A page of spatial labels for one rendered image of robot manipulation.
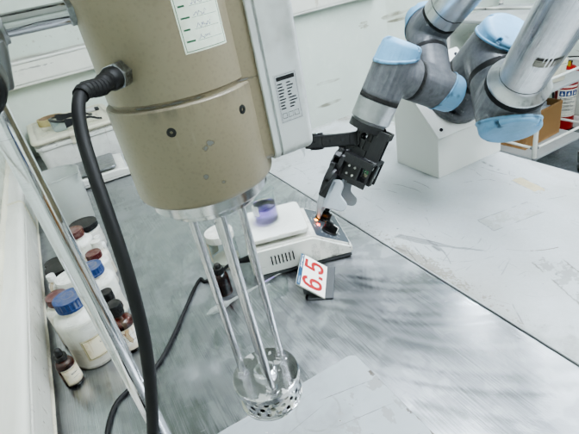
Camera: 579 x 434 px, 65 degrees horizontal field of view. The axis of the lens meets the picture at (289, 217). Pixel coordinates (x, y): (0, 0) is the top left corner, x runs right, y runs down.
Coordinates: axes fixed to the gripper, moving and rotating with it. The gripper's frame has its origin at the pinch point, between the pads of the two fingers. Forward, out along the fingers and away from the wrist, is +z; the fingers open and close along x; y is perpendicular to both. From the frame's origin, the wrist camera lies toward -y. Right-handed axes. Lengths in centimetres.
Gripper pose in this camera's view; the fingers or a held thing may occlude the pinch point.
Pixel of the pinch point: (321, 208)
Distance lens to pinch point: 94.5
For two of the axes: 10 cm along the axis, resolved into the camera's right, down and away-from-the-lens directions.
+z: -3.3, 8.6, 3.9
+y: 8.2, 4.7, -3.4
